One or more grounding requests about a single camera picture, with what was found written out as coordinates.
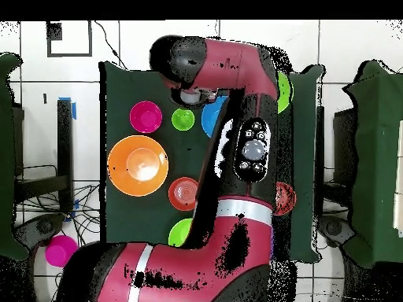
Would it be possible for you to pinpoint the red-orange bowl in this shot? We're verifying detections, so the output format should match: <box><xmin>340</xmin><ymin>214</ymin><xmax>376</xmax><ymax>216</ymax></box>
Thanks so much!
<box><xmin>168</xmin><ymin>176</ymin><xmax>200</xmax><ymax>212</ymax></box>
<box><xmin>273</xmin><ymin>181</ymin><xmax>298</xmax><ymax>217</ymax></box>

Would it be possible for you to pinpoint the green cup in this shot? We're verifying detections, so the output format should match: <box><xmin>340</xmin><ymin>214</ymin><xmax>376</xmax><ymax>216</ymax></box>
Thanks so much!
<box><xmin>171</xmin><ymin>107</ymin><xmax>196</xmax><ymax>132</ymax></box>

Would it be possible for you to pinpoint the blue bowl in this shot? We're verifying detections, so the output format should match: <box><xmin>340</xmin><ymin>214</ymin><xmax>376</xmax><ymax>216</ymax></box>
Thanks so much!
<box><xmin>201</xmin><ymin>95</ymin><xmax>229</xmax><ymax>138</ymax></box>

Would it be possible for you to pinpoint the large orange bowl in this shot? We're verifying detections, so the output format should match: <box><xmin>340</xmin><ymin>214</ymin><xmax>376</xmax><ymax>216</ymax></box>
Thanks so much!
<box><xmin>107</xmin><ymin>134</ymin><xmax>170</xmax><ymax>197</ymax></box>

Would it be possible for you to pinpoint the small green bowl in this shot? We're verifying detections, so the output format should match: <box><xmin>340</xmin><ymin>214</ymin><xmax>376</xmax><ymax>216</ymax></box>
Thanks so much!
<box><xmin>168</xmin><ymin>217</ymin><xmax>194</xmax><ymax>248</ymax></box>

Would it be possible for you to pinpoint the pink bowl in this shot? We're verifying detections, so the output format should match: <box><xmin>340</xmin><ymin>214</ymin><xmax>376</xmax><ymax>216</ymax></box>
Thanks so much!
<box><xmin>129</xmin><ymin>100</ymin><xmax>164</xmax><ymax>134</ymax></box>

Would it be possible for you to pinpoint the dark green table cloth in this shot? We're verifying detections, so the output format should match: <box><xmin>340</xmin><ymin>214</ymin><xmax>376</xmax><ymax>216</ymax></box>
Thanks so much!
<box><xmin>98</xmin><ymin>61</ymin><xmax>325</xmax><ymax>263</ymax></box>

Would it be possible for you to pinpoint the large green bowl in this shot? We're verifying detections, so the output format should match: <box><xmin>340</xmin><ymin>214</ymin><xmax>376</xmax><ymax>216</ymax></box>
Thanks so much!
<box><xmin>276</xmin><ymin>71</ymin><xmax>294</xmax><ymax>115</ymax></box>

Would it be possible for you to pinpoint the black grey base foot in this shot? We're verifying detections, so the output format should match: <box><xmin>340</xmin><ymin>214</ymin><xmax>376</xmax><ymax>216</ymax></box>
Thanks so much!
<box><xmin>13</xmin><ymin>212</ymin><xmax>67</xmax><ymax>251</ymax></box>
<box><xmin>317</xmin><ymin>215</ymin><xmax>357</xmax><ymax>248</ymax></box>

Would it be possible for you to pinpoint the pink cup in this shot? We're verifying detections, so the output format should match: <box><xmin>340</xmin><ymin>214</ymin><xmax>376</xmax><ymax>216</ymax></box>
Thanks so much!
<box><xmin>44</xmin><ymin>234</ymin><xmax>79</xmax><ymax>268</ymax></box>

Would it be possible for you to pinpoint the green cloth covered table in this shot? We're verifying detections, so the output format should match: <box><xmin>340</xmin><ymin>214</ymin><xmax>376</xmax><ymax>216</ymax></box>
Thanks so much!
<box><xmin>342</xmin><ymin>59</ymin><xmax>403</xmax><ymax>270</ymax></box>
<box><xmin>0</xmin><ymin>52</ymin><xmax>30</xmax><ymax>262</ymax></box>

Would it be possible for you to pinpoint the tangle of black cables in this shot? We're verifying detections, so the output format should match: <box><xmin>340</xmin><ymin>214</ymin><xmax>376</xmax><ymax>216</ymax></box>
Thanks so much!
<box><xmin>13</xmin><ymin>163</ymin><xmax>102</xmax><ymax>302</ymax></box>

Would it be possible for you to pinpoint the black metal stool frame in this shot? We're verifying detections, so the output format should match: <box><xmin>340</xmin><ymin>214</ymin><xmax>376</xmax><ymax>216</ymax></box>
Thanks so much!
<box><xmin>13</xmin><ymin>98</ymin><xmax>75</xmax><ymax>215</ymax></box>

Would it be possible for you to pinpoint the black cable with connector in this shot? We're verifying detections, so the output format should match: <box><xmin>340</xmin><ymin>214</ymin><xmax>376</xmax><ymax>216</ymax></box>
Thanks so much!
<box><xmin>94</xmin><ymin>20</ymin><xmax>128</xmax><ymax>71</ymax></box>

